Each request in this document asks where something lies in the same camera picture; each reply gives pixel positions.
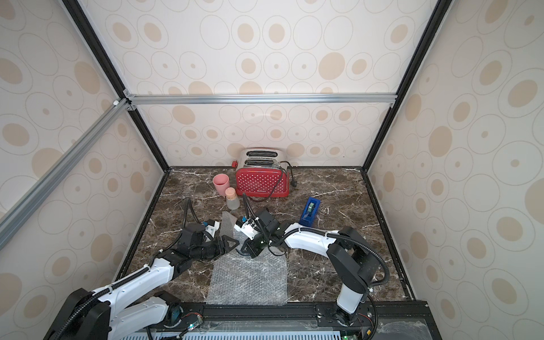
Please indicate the diagonal aluminium frame bar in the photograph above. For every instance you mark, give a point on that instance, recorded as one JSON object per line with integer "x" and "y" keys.
{"x": 33, "y": 199}

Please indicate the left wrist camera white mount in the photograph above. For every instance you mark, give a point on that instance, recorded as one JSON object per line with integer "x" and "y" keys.
{"x": 212, "y": 227}

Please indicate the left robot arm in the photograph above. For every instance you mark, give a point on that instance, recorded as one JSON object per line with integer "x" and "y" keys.
{"x": 112, "y": 311}

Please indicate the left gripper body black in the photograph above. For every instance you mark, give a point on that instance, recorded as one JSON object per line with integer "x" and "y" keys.
{"x": 208, "y": 250}

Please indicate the pink plastic cup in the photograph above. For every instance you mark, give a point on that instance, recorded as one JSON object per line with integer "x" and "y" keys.
{"x": 221, "y": 183}

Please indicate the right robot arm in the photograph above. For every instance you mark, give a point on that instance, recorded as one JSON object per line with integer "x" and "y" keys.
{"x": 359, "y": 267}

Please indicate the clear bubble wrap sheet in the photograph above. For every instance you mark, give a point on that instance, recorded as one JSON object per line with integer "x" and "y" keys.
{"x": 241, "y": 280}

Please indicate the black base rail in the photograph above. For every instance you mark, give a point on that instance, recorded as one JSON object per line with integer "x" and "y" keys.
{"x": 388, "y": 320}

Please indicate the red polka dot toaster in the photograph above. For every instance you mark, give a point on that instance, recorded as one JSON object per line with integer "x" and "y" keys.
{"x": 262, "y": 173}

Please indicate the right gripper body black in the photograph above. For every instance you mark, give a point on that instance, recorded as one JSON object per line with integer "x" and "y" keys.
{"x": 258, "y": 229}

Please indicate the horizontal aluminium frame bar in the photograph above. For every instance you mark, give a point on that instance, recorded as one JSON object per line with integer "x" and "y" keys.
{"x": 267, "y": 98}

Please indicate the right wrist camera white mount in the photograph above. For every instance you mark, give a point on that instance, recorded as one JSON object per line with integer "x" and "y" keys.
{"x": 247, "y": 227}

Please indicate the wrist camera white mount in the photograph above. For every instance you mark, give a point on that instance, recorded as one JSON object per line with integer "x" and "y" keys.
{"x": 247, "y": 227}
{"x": 212, "y": 227}

